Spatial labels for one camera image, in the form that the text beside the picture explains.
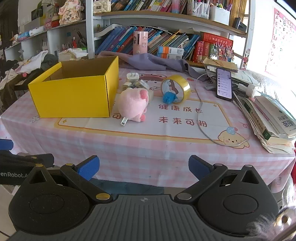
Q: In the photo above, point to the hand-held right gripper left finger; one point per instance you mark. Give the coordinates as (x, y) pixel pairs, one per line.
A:
(89, 166)

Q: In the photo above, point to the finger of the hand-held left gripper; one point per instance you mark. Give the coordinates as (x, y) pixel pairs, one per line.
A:
(5, 144)
(25, 158)

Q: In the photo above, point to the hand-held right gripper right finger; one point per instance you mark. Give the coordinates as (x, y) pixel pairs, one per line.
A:
(198, 165)

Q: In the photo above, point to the yellow cardboard box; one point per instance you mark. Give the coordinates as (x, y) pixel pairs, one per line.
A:
(74, 97)

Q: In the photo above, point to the pink plush pig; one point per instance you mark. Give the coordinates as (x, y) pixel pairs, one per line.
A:
(133, 104)

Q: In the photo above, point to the yellow tape roll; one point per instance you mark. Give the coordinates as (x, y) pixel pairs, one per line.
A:
(185, 89)

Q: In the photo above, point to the white power adapter block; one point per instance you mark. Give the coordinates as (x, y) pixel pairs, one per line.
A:
(150, 95)

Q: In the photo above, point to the small white charger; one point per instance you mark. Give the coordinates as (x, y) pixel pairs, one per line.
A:
(126, 87)

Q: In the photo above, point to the white charger with printed label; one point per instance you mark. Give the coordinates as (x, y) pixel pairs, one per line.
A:
(141, 84)

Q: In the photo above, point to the white wall charger with prongs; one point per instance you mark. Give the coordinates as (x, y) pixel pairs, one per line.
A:
(131, 78)

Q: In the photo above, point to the red round container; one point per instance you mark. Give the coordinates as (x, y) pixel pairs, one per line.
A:
(55, 23)

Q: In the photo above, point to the olive brown garment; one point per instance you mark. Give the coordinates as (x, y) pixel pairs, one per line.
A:
(9, 92)

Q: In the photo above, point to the black smartphone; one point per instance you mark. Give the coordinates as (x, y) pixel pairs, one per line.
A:
(224, 83)

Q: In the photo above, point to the white printed shirt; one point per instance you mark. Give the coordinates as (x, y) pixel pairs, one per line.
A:
(33, 62)

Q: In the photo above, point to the stack of papers and books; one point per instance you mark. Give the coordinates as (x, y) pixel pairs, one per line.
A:
(272, 120)

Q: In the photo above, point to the white plug adapter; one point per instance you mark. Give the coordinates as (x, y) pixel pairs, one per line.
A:
(249, 90)

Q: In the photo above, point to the dark grey garment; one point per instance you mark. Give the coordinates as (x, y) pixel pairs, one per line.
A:
(50, 60)

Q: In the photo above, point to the blue tissue pack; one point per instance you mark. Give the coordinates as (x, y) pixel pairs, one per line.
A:
(23, 35)

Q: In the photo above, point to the orange and white box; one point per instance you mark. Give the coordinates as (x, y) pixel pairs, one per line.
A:
(170, 49)
(170, 56)

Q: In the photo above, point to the colourful figure stand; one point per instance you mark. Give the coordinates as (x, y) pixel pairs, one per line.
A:
(223, 53)

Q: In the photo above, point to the row of red books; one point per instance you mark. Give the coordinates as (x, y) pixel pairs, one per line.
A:
(203, 49)

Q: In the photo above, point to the purple cloth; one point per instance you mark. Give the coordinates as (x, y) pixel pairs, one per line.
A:
(143, 61)

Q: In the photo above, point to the white wipes pack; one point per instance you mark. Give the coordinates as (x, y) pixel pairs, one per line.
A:
(37, 30)

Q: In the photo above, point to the row of blue books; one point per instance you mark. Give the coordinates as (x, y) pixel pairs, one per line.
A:
(120, 39)

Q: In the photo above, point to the open white book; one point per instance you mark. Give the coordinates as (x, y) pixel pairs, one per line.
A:
(104, 30)

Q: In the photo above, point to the white bookshelf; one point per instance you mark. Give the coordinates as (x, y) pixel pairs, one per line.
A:
(90, 27)

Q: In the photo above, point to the pink pig doll with sign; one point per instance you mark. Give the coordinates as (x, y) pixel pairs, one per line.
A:
(69, 14)

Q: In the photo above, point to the dried flower plant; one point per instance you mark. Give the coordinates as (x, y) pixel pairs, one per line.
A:
(46, 4)

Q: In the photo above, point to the small black box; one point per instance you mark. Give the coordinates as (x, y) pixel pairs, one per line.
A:
(239, 24)

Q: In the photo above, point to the white pen holder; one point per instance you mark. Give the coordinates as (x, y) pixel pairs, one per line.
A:
(218, 15)

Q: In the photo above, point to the clear pen holder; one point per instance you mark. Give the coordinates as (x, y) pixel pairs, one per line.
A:
(200, 9)

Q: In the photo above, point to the bundle of yellow sticks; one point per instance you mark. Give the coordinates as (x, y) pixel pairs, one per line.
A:
(239, 9)

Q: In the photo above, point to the cream quilted handbag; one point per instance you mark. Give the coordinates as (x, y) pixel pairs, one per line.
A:
(101, 5)

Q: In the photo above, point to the row of colourful shelf books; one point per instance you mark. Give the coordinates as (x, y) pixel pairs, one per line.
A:
(143, 4)

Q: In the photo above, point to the black picture frame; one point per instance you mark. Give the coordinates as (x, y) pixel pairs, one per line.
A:
(37, 14)

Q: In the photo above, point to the alphabet wall poster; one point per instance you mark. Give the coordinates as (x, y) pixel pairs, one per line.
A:
(281, 41)

